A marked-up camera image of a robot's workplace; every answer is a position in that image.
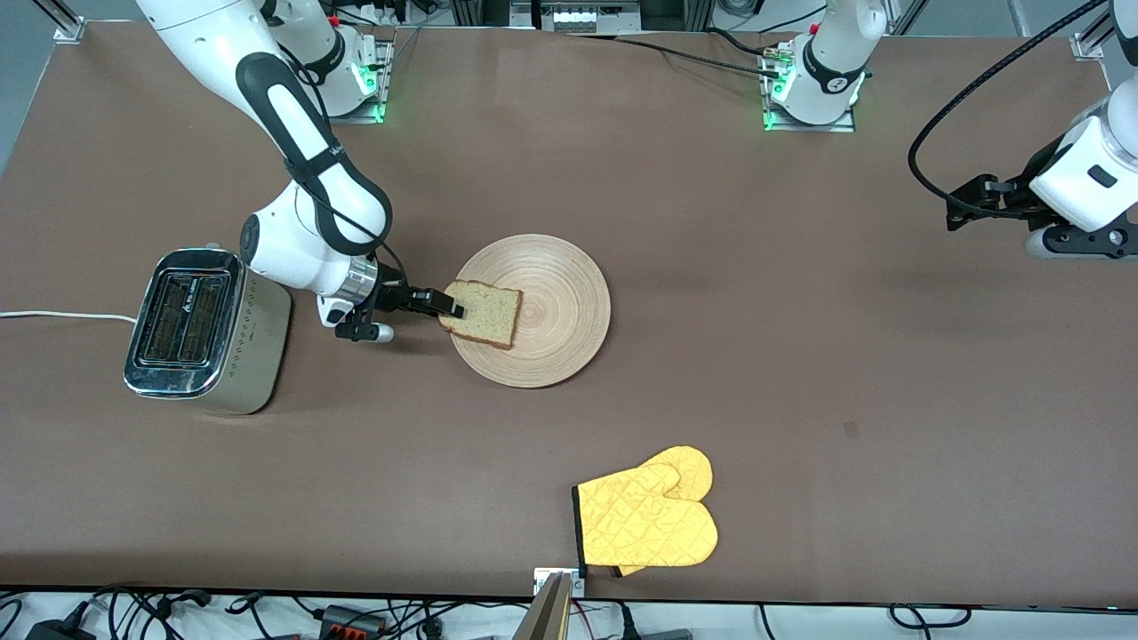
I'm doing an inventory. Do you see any brown bread slice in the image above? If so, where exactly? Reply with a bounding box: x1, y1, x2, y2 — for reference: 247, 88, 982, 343
437, 280, 524, 351

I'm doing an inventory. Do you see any round wooden plate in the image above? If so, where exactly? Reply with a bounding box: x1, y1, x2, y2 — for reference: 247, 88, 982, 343
447, 234, 612, 389

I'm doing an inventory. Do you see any silver two-slot toaster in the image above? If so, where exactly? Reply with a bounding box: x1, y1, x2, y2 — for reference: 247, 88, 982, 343
123, 243, 293, 417

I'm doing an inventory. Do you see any yellow quilted oven mitt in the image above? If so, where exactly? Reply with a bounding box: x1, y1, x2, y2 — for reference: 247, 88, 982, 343
572, 446, 719, 578

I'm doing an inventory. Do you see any white power strip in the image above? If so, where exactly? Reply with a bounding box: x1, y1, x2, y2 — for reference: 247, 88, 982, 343
551, 5, 625, 33

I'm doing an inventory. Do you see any black orange connector block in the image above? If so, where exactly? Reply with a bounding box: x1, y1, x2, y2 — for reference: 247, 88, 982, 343
318, 604, 389, 637

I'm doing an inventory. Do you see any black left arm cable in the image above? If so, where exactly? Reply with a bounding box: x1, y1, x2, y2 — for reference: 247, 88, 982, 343
907, 0, 1110, 210

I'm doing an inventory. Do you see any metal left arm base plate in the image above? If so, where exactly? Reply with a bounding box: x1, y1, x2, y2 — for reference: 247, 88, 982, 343
762, 40, 857, 133

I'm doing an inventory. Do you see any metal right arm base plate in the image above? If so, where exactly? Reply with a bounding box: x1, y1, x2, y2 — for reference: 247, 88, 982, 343
293, 36, 393, 124

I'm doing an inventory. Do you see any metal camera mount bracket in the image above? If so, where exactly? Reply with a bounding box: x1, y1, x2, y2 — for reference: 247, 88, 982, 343
533, 569, 587, 598

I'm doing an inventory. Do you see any thin black table cable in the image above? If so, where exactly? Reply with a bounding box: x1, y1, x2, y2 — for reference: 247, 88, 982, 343
707, 28, 771, 57

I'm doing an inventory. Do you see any thick black table cable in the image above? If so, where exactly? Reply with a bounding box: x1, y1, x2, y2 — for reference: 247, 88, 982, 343
613, 36, 785, 79

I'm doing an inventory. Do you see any wooden camera post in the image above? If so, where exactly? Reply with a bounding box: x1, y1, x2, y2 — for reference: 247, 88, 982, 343
514, 573, 573, 640

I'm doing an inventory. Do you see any white toaster power cord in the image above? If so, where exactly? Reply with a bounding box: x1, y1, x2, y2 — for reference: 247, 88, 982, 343
0, 309, 140, 326

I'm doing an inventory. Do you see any black looped floor cable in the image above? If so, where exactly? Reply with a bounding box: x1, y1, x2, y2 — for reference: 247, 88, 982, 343
889, 604, 972, 630

